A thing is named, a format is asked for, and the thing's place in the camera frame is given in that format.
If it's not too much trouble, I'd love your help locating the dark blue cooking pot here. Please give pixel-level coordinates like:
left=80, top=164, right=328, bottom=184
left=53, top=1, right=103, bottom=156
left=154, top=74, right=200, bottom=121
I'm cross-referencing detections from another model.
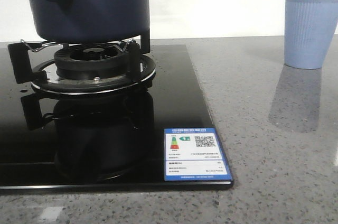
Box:
left=29, top=0, right=150, bottom=43

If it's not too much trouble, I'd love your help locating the light blue ribbed cup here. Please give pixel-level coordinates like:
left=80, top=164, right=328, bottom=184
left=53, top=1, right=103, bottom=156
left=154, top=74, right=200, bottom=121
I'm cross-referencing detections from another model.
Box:
left=284, top=0, right=337, bottom=69

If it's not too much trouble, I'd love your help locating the black pot support grate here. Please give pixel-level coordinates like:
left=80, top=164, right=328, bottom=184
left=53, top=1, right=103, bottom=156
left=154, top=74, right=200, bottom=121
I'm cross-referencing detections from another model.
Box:
left=8, top=31, right=155, bottom=95

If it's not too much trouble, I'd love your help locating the blue energy label sticker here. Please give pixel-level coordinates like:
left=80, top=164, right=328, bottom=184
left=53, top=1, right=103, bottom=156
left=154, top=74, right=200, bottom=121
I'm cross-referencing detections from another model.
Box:
left=164, top=128, right=232, bottom=181

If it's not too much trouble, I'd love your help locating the black round gas burner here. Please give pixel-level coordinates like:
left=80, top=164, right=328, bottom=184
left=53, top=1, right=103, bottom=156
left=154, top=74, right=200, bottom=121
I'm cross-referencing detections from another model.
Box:
left=54, top=44, right=128, bottom=80

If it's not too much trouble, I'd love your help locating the black glass gas stove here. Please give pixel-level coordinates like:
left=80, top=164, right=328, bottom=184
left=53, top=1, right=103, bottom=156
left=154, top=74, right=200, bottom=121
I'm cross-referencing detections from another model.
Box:
left=1, top=45, right=234, bottom=194

